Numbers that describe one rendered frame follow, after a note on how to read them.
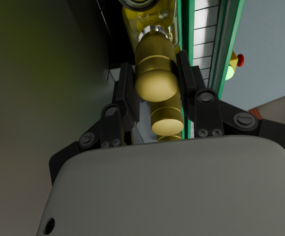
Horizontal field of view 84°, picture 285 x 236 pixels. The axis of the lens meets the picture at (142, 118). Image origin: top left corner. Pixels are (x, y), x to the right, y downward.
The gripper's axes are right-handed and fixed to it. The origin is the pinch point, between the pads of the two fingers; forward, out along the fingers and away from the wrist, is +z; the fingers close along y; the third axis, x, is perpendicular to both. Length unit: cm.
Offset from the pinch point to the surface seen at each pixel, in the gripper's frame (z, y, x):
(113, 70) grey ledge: 28.3, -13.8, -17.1
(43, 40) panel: 8.2, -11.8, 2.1
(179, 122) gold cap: 0.1, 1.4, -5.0
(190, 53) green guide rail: 19.8, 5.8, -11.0
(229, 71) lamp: 31.1, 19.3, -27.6
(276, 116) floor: 133, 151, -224
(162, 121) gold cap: 0.1, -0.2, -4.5
